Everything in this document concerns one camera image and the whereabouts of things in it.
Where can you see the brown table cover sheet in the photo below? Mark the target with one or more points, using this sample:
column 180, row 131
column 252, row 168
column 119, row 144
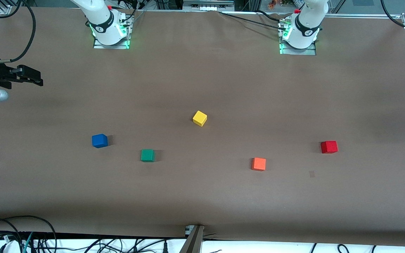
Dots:
column 202, row 196

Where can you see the aluminium camera post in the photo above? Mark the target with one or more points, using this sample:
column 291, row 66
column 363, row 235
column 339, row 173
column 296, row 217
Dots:
column 192, row 242

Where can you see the green wooden block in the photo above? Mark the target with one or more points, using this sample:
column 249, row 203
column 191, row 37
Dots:
column 147, row 155

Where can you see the orange wooden block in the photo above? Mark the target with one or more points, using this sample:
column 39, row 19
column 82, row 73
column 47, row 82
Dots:
column 258, row 164

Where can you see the yellow wooden block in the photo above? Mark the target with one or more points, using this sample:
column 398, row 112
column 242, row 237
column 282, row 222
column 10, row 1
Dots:
column 199, row 118

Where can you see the small colourful figurines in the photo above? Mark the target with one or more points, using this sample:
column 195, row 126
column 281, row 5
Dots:
column 283, row 2

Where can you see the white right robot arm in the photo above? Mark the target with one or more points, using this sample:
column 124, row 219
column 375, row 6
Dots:
column 104, row 24

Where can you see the grey power strip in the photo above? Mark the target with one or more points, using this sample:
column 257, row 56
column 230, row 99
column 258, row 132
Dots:
column 207, row 5

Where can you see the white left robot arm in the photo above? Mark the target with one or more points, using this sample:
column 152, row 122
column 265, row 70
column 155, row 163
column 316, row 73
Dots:
column 304, row 28

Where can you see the blue wooden block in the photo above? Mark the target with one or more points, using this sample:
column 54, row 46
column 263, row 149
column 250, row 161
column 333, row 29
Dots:
column 99, row 141

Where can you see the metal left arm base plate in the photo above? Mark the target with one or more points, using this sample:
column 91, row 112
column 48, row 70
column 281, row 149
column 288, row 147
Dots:
column 311, row 51

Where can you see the red wooden block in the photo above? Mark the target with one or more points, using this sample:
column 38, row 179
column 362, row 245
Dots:
column 329, row 147

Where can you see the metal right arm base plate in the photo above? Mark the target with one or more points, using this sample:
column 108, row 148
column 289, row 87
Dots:
column 98, row 45

